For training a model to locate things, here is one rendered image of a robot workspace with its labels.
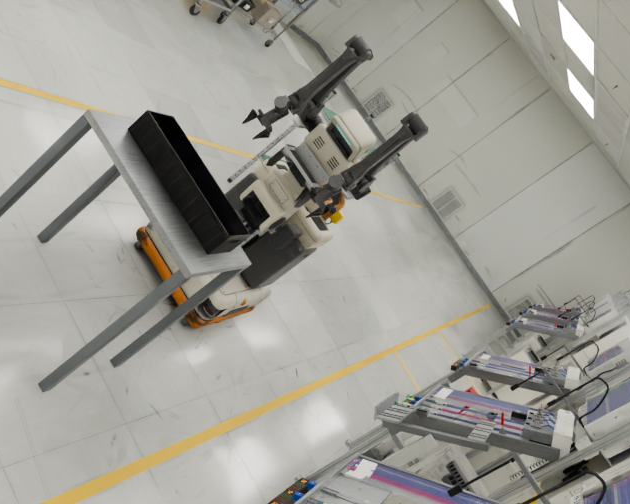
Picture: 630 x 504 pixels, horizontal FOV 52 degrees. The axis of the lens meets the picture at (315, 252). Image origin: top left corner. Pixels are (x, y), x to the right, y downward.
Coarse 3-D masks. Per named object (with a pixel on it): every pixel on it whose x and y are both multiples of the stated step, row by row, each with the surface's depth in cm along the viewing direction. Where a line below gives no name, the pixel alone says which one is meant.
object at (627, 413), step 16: (448, 384) 384; (592, 400) 339; (416, 416) 311; (608, 416) 280; (624, 416) 278; (592, 432) 283; (608, 432) 280; (400, 448) 391; (608, 448) 280; (624, 448) 278; (448, 464) 342; (448, 480) 324; (464, 480) 338
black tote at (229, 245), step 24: (144, 120) 236; (168, 120) 250; (144, 144) 236; (168, 144) 233; (168, 168) 233; (192, 168) 249; (168, 192) 234; (192, 192) 230; (216, 192) 246; (192, 216) 231; (216, 216) 228; (216, 240) 228; (240, 240) 239
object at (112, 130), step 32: (96, 128) 224; (128, 160) 225; (96, 192) 276; (160, 192) 230; (64, 224) 285; (160, 224) 216; (192, 256) 221; (224, 256) 240; (160, 288) 218; (128, 320) 223; (160, 320) 267; (96, 352) 233; (128, 352) 274
